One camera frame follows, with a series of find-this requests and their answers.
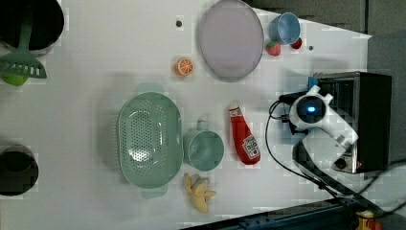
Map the lilac oval plate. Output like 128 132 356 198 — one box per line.
198 0 264 81

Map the large black utensil pot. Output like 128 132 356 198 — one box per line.
0 0 65 57

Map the toy strawberry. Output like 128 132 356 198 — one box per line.
265 41 281 57

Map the toy orange half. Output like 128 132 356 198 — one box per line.
174 57 193 77

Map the blue metal table frame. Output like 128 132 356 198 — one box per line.
183 198 366 230

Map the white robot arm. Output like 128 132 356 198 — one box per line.
288 85 359 175

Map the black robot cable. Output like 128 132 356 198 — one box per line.
264 100 406 219

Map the yellow red emergency button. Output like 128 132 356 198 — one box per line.
355 211 382 230

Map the green slotted spatula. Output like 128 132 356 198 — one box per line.
1 9 47 86

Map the black silver toaster oven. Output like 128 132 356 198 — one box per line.
308 72 392 173

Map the red ketchup bottle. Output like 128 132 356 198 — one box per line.
229 101 260 165

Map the green perforated colander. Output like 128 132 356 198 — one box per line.
117 83 184 199

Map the peeled toy banana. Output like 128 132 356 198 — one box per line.
184 173 216 213

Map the small red toy fruit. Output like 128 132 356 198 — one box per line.
290 38 303 50

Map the blue plastic cup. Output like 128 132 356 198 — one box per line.
269 12 301 45

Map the green plastic mug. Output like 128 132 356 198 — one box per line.
183 120 224 172

